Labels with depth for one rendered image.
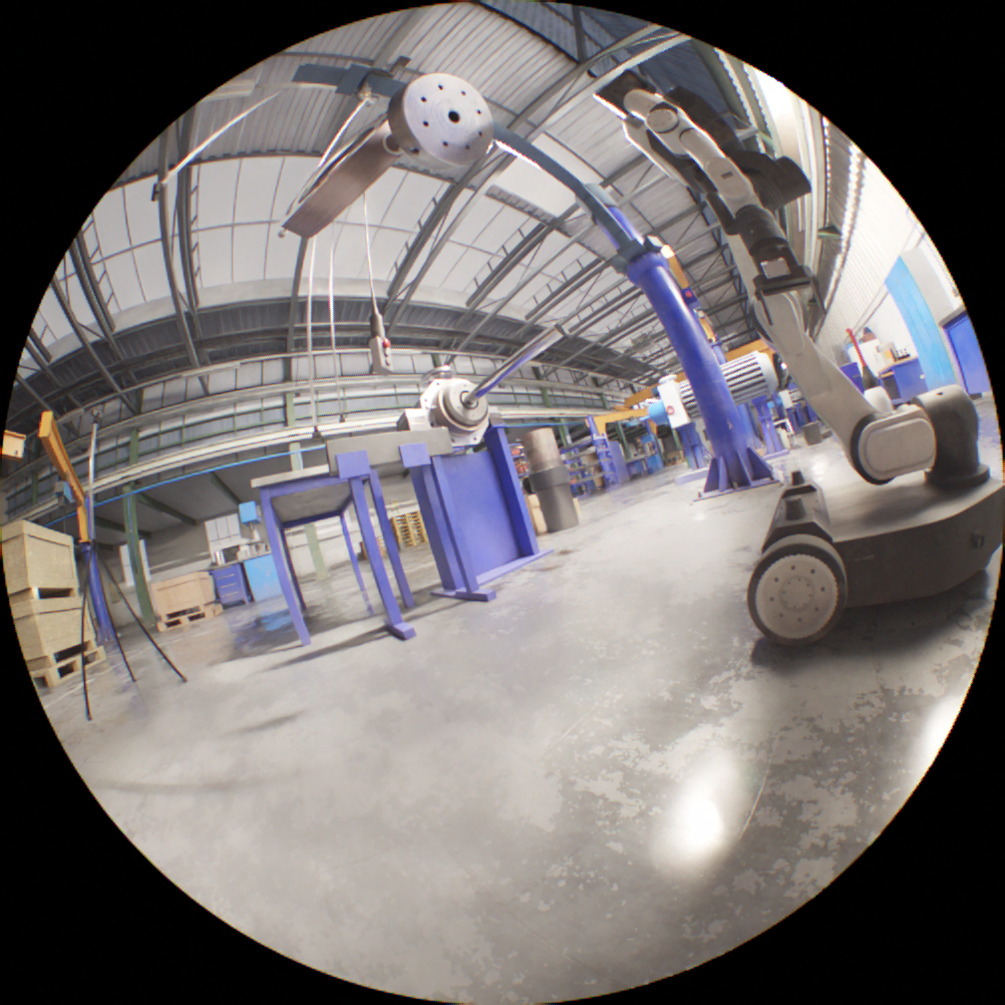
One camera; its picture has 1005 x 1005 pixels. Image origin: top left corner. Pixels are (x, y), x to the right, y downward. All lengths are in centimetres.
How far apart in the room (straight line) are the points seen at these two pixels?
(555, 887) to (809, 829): 26
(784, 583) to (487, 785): 58
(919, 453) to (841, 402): 21
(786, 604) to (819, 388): 44
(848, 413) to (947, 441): 27
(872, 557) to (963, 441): 37
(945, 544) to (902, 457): 19
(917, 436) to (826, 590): 37
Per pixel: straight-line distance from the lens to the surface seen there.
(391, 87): 273
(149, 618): 869
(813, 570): 59
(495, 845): 45
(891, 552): 66
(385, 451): 140
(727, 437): 256
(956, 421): 85
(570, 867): 41
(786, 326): 74
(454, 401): 183
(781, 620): 64
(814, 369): 75
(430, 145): 55
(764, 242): 64
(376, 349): 102
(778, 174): 98
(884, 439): 74
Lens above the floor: 38
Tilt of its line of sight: 1 degrees up
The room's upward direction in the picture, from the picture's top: 16 degrees counter-clockwise
